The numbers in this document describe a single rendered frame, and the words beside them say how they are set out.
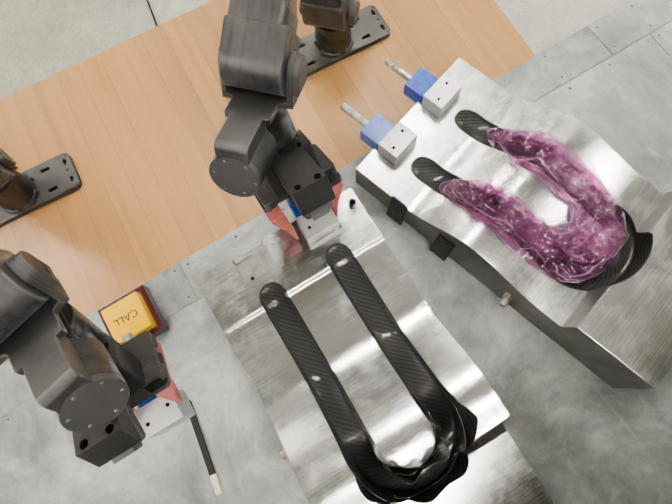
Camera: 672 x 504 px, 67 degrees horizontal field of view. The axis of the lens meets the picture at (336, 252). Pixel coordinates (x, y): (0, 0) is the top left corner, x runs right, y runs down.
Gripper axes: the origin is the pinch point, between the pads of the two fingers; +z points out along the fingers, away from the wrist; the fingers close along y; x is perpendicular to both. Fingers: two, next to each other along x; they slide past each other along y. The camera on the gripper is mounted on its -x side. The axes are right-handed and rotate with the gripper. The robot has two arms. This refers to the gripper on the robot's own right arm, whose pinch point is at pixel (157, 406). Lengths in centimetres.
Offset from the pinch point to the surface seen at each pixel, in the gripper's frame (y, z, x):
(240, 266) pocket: 16.4, 1.9, 15.5
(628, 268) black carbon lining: 63, 15, -12
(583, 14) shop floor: 161, 57, 93
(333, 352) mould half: 21.6, 8.4, -1.5
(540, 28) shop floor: 145, 56, 97
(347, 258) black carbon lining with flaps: 30.2, 3.5, 7.4
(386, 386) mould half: 25.2, 9.4, -9.3
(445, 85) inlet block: 58, -4, 21
